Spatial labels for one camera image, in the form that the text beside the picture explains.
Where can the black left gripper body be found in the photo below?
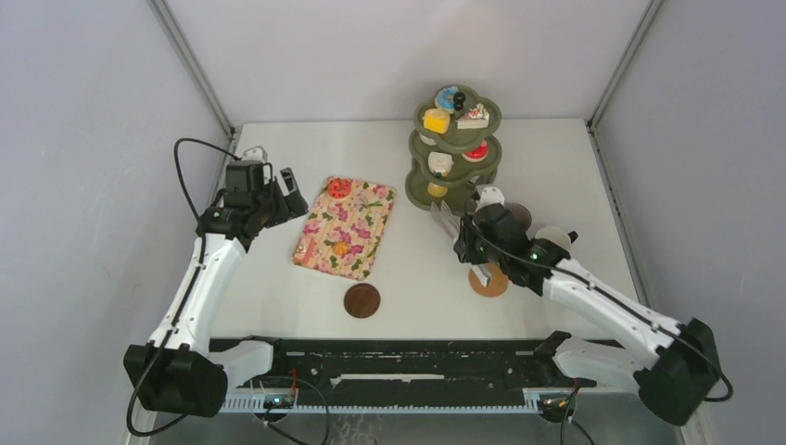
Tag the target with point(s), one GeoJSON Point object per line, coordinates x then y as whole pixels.
{"type": "Point", "coordinates": [260, 202]}

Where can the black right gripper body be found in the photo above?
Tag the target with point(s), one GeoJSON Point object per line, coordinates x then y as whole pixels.
{"type": "Point", "coordinates": [473, 249]}

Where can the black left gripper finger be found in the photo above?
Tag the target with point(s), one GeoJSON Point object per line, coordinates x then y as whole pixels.
{"type": "Point", "coordinates": [289, 207]}
{"type": "Point", "coordinates": [290, 181]}

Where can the purple mug black handle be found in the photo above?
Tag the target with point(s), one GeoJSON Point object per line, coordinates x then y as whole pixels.
{"type": "Point", "coordinates": [521, 214]}

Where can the silver metal tongs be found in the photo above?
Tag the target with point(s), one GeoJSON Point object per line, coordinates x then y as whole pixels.
{"type": "Point", "coordinates": [442, 215]}

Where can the dark cup white interior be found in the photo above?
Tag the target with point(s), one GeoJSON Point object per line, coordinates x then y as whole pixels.
{"type": "Point", "coordinates": [557, 236]}

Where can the floral dessert tray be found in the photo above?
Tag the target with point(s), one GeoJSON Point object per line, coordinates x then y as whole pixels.
{"type": "Point", "coordinates": [347, 234]}

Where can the yellow cream cake ball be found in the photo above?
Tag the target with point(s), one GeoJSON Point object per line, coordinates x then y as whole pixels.
{"type": "Point", "coordinates": [436, 191]}

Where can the red glazed flower donut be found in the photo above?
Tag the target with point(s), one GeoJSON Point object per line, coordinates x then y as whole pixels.
{"type": "Point", "coordinates": [478, 154]}

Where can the white swirl roll cake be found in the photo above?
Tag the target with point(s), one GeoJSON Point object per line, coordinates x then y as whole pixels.
{"type": "Point", "coordinates": [439, 164]}

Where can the white chocolate-striped donut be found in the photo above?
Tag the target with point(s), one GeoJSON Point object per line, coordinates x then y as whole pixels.
{"type": "Point", "coordinates": [426, 140]}

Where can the triangular fruit cake slice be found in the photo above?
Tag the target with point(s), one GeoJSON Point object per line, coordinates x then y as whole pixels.
{"type": "Point", "coordinates": [475, 118]}

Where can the dark wooden coaster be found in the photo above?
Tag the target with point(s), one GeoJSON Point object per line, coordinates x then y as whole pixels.
{"type": "Point", "coordinates": [362, 301]}

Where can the yellow swirl roll cake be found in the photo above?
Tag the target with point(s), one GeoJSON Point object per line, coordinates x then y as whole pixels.
{"type": "Point", "coordinates": [436, 120]}

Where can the blue glazed donut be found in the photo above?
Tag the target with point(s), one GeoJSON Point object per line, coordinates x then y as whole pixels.
{"type": "Point", "coordinates": [447, 97]}

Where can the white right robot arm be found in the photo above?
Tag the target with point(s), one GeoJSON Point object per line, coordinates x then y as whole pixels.
{"type": "Point", "coordinates": [671, 366]}

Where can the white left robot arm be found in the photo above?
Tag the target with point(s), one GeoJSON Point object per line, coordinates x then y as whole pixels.
{"type": "Point", "coordinates": [175, 371]}

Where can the woven rattan coaster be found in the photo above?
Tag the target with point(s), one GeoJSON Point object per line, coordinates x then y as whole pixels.
{"type": "Point", "coordinates": [491, 285]}

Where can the pink layered cake slice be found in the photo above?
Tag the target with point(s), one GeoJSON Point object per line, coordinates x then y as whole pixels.
{"type": "Point", "coordinates": [303, 251]}

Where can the coral sprinkled donut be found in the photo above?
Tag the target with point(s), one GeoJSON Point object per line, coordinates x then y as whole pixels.
{"type": "Point", "coordinates": [339, 188]}

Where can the green three-tier stand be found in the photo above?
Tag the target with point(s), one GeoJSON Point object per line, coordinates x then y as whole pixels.
{"type": "Point", "coordinates": [465, 176]}

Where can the white slotted cable duct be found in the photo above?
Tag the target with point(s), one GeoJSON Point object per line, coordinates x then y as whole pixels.
{"type": "Point", "coordinates": [278, 403]}

